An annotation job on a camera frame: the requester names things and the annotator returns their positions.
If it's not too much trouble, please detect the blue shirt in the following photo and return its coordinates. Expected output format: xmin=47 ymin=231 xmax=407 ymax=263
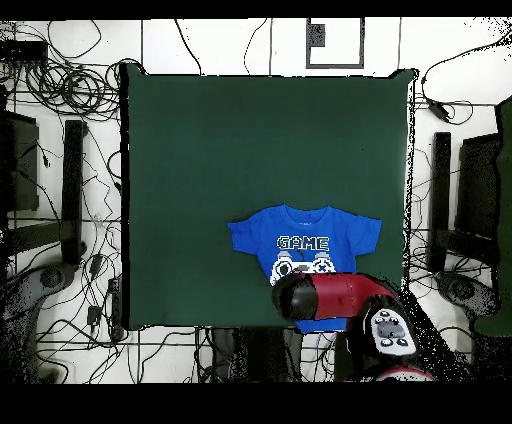
xmin=227 ymin=203 xmax=383 ymax=334

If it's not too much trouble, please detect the dark green table cloth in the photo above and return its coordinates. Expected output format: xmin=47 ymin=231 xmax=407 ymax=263
xmin=119 ymin=63 xmax=419 ymax=332

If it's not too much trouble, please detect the black power strip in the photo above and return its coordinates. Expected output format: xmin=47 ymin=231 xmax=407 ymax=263
xmin=107 ymin=276 xmax=126 ymax=342
xmin=0 ymin=40 xmax=49 ymax=64

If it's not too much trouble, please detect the small grey square plate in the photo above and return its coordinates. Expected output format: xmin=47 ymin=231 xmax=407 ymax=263
xmin=309 ymin=23 xmax=327 ymax=48

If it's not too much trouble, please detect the black office chair base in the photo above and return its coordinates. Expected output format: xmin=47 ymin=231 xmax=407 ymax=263
xmin=434 ymin=270 xmax=502 ymax=319
xmin=0 ymin=263 xmax=77 ymax=321

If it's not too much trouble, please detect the dark box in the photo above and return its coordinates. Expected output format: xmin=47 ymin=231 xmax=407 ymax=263
xmin=0 ymin=111 xmax=40 ymax=213
xmin=454 ymin=133 xmax=503 ymax=241

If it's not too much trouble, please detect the green cloth on side table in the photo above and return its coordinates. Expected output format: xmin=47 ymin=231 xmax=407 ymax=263
xmin=473 ymin=95 xmax=512 ymax=337

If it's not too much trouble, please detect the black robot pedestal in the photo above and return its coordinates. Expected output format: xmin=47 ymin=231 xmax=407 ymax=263
xmin=210 ymin=326 xmax=305 ymax=383

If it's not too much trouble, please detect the grey square frame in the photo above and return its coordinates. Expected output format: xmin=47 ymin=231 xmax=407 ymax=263
xmin=305 ymin=17 xmax=366 ymax=70

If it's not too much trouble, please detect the black cable coil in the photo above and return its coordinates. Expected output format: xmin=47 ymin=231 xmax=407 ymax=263
xmin=25 ymin=59 xmax=121 ymax=121

